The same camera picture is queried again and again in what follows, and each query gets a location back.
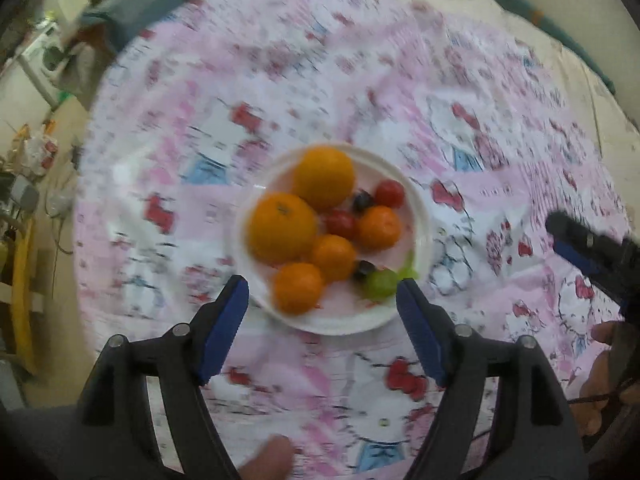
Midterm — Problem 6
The large orange with stem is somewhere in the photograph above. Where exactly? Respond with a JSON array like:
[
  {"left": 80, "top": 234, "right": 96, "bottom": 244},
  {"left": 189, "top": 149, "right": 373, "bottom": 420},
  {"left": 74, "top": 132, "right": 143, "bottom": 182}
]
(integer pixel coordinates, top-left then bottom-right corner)
[{"left": 247, "top": 192, "right": 319, "bottom": 264}]

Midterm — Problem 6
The person's right hand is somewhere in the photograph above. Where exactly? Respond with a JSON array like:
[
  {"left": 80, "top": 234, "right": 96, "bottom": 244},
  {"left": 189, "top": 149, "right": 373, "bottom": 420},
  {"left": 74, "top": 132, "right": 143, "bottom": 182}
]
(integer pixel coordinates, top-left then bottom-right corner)
[{"left": 570, "top": 321, "right": 640, "bottom": 437}]

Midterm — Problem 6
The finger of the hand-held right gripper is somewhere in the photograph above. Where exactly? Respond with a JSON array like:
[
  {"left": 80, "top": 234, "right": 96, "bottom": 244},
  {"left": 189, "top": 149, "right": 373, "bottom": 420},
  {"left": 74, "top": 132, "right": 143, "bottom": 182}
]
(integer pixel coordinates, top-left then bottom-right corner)
[
  {"left": 545, "top": 211, "right": 626, "bottom": 267},
  {"left": 554, "top": 241, "right": 626, "bottom": 306}
]

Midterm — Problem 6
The red cherry tomato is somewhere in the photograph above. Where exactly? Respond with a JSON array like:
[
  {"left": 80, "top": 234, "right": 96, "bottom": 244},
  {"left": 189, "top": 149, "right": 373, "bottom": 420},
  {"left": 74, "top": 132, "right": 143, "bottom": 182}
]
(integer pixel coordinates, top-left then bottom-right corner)
[
  {"left": 324, "top": 210, "right": 361, "bottom": 241},
  {"left": 374, "top": 180, "right": 407, "bottom": 209}
]

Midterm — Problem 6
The teal strip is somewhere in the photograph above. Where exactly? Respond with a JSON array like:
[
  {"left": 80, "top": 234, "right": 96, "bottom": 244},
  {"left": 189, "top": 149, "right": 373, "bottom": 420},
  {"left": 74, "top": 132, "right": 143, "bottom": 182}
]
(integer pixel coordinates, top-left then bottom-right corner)
[{"left": 482, "top": 0, "right": 616, "bottom": 96}]

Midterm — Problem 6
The white pink dotted plate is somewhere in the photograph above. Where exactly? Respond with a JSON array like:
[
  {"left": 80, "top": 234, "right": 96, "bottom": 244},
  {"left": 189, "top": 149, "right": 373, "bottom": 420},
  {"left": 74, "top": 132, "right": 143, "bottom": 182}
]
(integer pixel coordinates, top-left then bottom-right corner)
[{"left": 232, "top": 142, "right": 432, "bottom": 336}]

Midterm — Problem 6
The person's left hand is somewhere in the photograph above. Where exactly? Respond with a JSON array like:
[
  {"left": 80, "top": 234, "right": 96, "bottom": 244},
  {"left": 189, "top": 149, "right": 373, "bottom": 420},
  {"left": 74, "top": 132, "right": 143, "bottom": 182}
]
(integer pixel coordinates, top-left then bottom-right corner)
[{"left": 237, "top": 435, "right": 296, "bottom": 480}]

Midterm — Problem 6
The yellow board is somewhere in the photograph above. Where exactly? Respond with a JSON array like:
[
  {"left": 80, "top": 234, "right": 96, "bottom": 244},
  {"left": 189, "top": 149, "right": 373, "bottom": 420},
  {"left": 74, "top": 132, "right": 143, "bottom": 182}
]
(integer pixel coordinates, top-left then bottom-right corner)
[{"left": 10, "top": 220, "right": 38, "bottom": 376}]

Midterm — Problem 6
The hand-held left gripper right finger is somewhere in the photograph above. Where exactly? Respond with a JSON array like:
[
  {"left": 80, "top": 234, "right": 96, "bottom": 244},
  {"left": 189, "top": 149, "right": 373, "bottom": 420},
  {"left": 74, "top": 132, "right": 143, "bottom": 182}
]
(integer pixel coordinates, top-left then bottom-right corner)
[{"left": 396, "top": 278, "right": 591, "bottom": 480}]

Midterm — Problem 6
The small tangerine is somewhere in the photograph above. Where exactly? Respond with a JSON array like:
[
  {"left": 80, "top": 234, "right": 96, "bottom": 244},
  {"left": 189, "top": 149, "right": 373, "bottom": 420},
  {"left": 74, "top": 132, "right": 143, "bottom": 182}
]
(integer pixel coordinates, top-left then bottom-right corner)
[
  {"left": 272, "top": 262, "right": 326, "bottom": 316},
  {"left": 310, "top": 234, "right": 358, "bottom": 282},
  {"left": 356, "top": 206, "right": 403, "bottom": 252}
]

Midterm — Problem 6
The pink cartoon cat tablecloth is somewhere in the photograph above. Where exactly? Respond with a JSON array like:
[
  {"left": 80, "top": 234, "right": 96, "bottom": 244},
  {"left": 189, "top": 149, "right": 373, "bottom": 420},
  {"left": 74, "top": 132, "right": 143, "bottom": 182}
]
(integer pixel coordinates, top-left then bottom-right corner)
[{"left": 72, "top": 0, "right": 633, "bottom": 480}]

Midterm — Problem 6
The white washing machine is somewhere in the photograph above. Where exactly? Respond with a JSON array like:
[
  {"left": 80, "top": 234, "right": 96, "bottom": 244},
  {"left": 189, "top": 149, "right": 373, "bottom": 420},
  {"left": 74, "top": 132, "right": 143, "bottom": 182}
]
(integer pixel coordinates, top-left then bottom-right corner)
[{"left": 20, "top": 20, "right": 76, "bottom": 106}]

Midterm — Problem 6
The large smooth orange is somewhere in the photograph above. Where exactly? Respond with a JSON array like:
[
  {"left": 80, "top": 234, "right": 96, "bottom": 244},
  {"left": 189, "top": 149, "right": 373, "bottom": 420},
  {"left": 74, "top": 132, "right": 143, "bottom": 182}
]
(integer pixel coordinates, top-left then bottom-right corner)
[{"left": 291, "top": 145, "right": 357, "bottom": 212}]

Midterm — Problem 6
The green grape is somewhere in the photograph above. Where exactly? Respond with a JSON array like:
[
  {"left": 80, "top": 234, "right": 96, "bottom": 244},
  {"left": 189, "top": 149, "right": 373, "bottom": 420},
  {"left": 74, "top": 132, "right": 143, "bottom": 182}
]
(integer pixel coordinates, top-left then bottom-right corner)
[{"left": 362, "top": 268, "right": 399, "bottom": 301}]

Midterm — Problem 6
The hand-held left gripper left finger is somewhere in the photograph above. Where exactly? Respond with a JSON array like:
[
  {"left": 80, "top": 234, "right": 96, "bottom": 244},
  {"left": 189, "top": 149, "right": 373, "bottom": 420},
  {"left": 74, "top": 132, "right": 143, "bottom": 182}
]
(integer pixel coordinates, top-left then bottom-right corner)
[{"left": 75, "top": 275, "right": 250, "bottom": 480}]

